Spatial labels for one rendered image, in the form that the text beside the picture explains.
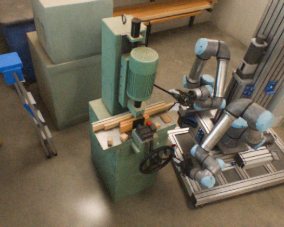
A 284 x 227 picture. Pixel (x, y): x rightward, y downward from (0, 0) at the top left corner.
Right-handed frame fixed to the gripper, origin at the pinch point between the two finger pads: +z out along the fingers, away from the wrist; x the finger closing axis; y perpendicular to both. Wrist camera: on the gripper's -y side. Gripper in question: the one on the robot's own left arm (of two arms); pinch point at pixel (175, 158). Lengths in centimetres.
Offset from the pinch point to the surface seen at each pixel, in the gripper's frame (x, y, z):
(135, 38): -11, -83, 10
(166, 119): 10.2, -19.9, 22.5
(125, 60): -17, -70, 18
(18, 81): -79, -64, 76
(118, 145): -32.3, -14.5, 18.9
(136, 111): -13.2, -33.5, 22.2
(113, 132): -31.3, -21.2, 27.8
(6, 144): -106, 7, 157
